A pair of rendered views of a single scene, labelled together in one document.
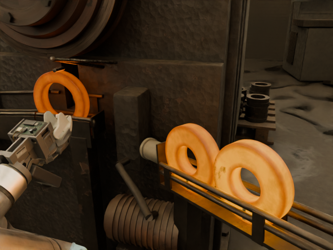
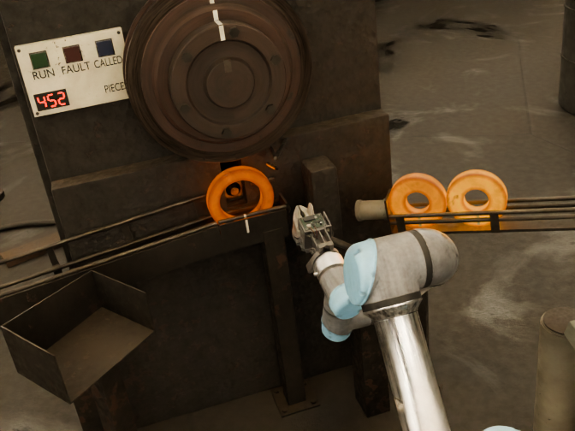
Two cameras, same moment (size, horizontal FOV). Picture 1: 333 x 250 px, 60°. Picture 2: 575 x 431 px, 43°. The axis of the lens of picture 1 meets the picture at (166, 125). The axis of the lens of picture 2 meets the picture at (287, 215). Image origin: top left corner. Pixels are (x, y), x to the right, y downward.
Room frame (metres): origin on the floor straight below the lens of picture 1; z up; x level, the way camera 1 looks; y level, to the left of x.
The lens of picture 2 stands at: (-0.74, 1.12, 1.65)
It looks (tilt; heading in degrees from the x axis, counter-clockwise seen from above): 28 degrees down; 330
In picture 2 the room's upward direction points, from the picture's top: 7 degrees counter-clockwise
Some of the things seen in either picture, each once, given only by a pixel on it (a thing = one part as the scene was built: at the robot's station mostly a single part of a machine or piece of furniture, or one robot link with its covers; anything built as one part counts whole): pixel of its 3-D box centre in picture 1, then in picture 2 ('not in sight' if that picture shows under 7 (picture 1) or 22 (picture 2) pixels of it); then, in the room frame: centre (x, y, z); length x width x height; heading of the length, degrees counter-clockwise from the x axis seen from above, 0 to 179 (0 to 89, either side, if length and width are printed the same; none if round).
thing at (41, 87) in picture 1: (61, 100); (240, 198); (0.86, 0.33, 0.75); 0.18 x 0.03 x 0.18; 72
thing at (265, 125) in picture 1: (210, 98); not in sight; (2.69, -0.43, 0.22); 1.20 x 0.81 x 0.44; 71
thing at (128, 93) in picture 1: (134, 128); (321, 199); (0.81, 0.10, 0.68); 0.11 x 0.08 x 0.24; 163
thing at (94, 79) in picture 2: not in sight; (77, 72); (1.06, 0.62, 1.15); 0.26 x 0.02 x 0.18; 73
